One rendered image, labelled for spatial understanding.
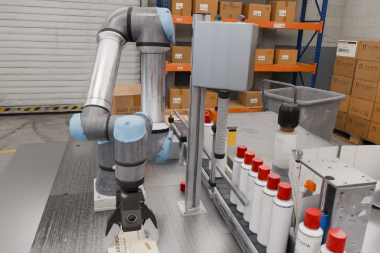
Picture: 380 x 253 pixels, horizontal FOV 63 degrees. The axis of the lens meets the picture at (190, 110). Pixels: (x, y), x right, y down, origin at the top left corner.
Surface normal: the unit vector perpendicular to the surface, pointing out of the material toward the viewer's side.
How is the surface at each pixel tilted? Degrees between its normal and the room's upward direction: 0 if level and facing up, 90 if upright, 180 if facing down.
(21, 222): 0
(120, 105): 90
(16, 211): 0
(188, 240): 0
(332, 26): 90
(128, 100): 90
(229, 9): 90
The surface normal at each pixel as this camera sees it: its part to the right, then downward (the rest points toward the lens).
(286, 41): 0.29, 0.26
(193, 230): 0.04, -0.96
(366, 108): -0.92, 0.06
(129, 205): 0.15, -0.75
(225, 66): -0.35, 0.23
